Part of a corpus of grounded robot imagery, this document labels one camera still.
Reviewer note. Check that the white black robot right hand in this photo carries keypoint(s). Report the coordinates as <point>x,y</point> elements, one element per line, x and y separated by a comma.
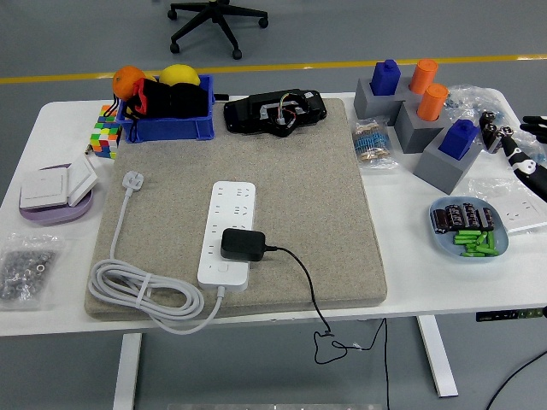
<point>532,168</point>

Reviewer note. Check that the black plug adapter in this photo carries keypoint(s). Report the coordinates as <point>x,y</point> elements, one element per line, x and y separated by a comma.
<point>241,244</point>

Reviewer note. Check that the white power strip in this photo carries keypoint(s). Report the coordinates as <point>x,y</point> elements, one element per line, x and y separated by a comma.
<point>226,200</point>

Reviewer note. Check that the bag of black capacitors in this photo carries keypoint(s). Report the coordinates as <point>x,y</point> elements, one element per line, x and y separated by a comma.
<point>491,128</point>

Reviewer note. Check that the black cylindrical capacitor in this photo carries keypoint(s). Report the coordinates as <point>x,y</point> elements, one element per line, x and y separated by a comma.
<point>440,220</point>
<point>455,216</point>
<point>486,218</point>
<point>470,214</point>

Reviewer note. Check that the blue square peg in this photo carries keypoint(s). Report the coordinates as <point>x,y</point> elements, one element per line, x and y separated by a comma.
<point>384,79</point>
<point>457,141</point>

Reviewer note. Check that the green battery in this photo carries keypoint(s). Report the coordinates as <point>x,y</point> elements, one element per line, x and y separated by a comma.
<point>466,240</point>
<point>468,233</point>
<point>472,255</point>
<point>487,251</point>
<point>480,239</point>
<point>491,241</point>

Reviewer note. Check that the grey socket block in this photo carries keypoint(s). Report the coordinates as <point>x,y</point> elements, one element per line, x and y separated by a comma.
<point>372,107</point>
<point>414,132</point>
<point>440,171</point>

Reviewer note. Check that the light blue plate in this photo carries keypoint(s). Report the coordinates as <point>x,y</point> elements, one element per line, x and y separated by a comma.
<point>444,245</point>

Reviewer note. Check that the orange cylinder peg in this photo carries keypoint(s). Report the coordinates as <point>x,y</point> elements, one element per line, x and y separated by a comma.
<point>423,77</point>
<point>431,102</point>

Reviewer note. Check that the table control panel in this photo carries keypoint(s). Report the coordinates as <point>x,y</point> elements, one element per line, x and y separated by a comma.
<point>513,315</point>

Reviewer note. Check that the bag of taped resistors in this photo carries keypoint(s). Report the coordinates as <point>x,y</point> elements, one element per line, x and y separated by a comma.
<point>372,143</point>

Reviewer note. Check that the white table leg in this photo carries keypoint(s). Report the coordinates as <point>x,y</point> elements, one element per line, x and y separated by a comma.
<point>440,367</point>
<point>127,371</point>

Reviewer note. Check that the black open electronic device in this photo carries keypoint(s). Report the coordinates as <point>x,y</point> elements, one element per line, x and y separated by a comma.
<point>248,115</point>

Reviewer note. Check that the black office chair base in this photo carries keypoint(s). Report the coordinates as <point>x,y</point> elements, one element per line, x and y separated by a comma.
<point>218,15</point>

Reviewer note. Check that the grey-brown mat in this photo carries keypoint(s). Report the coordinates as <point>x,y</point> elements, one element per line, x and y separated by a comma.
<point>171,192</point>

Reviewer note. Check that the blue plastic bin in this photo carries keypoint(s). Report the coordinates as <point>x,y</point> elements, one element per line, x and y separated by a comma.
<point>171,128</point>

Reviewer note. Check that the yellow fruit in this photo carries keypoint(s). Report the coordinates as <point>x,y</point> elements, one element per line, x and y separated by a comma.
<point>179,76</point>

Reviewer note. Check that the orange fruit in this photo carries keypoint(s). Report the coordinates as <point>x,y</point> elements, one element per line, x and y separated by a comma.
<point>126,81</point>

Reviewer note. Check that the colourful puzzle cube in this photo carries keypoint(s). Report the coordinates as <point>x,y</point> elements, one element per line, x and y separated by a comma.
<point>104,136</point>

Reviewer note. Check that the purple tray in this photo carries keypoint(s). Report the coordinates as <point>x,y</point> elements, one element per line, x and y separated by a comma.
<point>55,217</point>

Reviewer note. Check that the clear bag of metal nuts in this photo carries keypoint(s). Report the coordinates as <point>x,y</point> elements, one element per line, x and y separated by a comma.
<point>25,269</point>

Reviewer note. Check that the bagged white wall socket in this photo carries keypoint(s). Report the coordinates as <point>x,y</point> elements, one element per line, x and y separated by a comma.
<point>513,209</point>

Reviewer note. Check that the white wall switch panel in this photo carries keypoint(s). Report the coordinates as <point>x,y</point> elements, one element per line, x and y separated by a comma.
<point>42,188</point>
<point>83,179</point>

